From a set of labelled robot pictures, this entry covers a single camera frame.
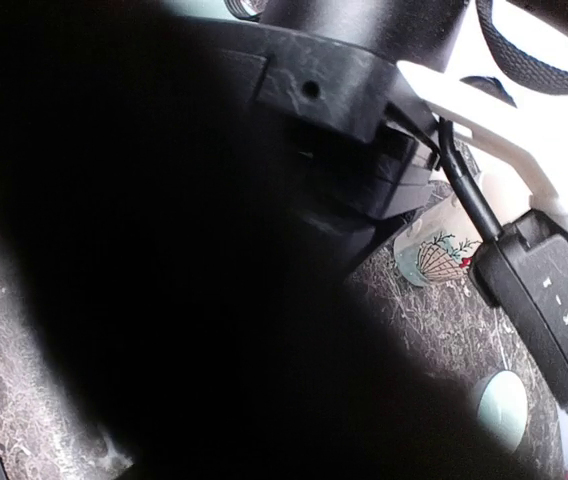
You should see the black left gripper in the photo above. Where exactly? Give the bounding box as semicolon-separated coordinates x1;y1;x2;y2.
203;1;468;235

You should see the white mug with coral pattern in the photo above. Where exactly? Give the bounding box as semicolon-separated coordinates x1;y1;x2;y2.
393;171;530;287

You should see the plain celadon green bowl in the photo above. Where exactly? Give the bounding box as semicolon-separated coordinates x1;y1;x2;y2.
469;370;528;453

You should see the black braided cable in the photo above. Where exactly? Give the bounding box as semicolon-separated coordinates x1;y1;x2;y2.
476;0;568;96

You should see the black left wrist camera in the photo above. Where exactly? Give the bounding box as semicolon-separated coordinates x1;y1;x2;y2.
469;210;568;414

